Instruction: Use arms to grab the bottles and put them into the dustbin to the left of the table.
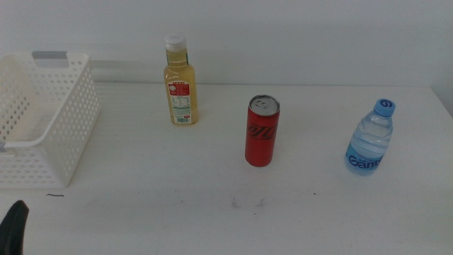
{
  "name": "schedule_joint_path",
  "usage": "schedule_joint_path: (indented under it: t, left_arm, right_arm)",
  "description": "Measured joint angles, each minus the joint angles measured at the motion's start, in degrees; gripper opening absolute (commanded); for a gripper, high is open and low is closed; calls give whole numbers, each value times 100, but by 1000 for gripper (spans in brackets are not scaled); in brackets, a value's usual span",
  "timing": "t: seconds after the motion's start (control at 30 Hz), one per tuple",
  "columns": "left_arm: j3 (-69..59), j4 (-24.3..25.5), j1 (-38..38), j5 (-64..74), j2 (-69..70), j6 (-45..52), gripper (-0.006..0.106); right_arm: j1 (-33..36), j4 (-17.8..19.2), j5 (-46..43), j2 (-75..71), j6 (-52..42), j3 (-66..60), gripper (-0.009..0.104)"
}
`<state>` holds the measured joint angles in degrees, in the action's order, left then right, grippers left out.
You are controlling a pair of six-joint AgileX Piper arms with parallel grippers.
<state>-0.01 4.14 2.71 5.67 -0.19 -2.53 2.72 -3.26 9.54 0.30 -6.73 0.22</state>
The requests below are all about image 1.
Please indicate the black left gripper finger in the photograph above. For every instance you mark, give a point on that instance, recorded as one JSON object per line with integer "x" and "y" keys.
{"x": 12, "y": 230}

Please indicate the yellow juice bottle white cap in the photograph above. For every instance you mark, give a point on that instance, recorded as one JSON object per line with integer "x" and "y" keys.
{"x": 180, "y": 78}

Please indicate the red soda can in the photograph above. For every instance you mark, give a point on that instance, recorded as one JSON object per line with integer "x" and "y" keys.
{"x": 262, "y": 141}

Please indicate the clear water bottle blue label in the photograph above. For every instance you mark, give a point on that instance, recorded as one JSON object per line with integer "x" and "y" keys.
{"x": 368, "y": 141}

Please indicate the white perforated plastic basket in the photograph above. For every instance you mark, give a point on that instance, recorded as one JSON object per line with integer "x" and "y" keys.
{"x": 70, "y": 141}

